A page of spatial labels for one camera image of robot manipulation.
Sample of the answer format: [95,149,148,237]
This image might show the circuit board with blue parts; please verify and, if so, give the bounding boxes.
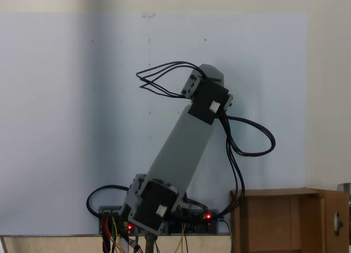
[164,200,223,234]

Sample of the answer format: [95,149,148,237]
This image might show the white paper sheet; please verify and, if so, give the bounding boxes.
[0,13,308,236]

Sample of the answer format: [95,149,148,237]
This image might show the brown cardboard box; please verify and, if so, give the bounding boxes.
[229,187,344,253]

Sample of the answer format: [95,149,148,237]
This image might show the black gripper servo cable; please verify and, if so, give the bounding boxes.
[136,61,205,100]

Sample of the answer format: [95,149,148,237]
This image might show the black elbow servo cable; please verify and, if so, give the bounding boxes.
[219,110,276,218]

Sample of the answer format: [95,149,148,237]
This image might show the circuit board with jumper wires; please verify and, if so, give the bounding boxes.
[98,205,123,234]

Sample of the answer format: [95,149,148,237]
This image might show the black looped base cable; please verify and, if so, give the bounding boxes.
[86,184,129,218]

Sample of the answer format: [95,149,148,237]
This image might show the black power cable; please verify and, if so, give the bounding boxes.
[222,219,234,253]

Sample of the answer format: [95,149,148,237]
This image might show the orange jumper wire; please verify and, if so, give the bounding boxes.
[103,217,123,252]

